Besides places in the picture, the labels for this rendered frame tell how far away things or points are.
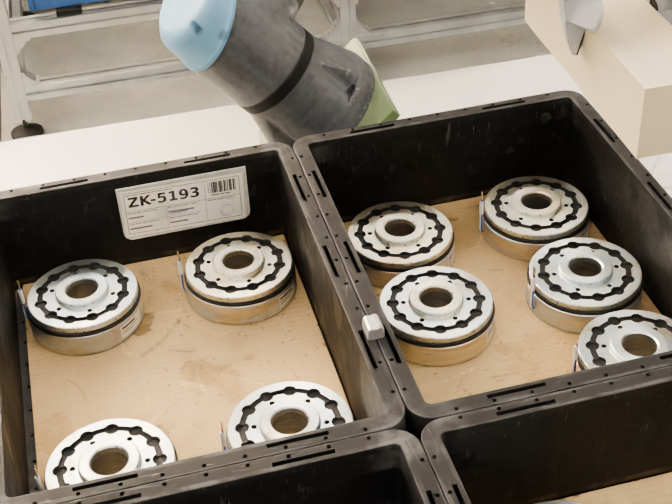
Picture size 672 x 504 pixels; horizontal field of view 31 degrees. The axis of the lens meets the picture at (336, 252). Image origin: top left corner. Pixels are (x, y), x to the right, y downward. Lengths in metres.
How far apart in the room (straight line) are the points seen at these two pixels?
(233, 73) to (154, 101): 1.83
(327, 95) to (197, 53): 0.16
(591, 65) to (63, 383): 0.52
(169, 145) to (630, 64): 0.83
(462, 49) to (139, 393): 2.35
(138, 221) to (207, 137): 0.47
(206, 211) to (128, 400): 0.22
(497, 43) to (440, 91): 1.64
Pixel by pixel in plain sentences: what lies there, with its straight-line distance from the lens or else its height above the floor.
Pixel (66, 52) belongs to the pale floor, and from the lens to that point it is 3.45.
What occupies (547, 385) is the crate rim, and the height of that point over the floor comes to 0.93.
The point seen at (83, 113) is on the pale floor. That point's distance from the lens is 3.14.
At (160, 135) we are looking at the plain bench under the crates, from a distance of 1.64.
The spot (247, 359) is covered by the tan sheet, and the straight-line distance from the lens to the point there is 1.07.
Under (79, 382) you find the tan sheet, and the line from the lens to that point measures 1.08.
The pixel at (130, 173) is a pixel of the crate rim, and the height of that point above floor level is 0.93.
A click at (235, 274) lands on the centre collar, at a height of 0.87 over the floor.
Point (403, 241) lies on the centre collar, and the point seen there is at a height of 0.87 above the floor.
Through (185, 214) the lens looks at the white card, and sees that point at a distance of 1.17.
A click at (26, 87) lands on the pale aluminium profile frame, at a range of 3.02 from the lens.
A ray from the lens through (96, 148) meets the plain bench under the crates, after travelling 1.63.
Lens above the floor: 1.55
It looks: 37 degrees down
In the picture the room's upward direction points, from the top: 4 degrees counter-clockwise
